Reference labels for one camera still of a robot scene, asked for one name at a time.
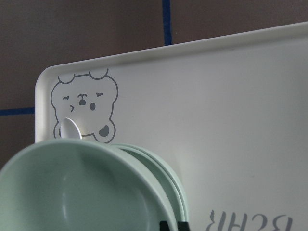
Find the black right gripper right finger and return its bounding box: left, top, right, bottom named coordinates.
left=177, top=221, right=191, bottom=231

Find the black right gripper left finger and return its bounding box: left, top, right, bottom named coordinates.
left=159, top=221, right=170, bottom=231

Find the green bowl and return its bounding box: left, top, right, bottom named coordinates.
left=114, top=144, right=189, bottom=222
left=0, top=139, right=178, bottom=231

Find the green bowl on tray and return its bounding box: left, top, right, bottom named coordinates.
left=114, top=144, right=189, bottom=222

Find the cream bear serving tray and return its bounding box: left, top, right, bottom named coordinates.
left=35, top=22, right=308, bottom=231

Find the white plastic spoon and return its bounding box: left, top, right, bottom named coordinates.
left=60, top=117, right=82, bottom=140

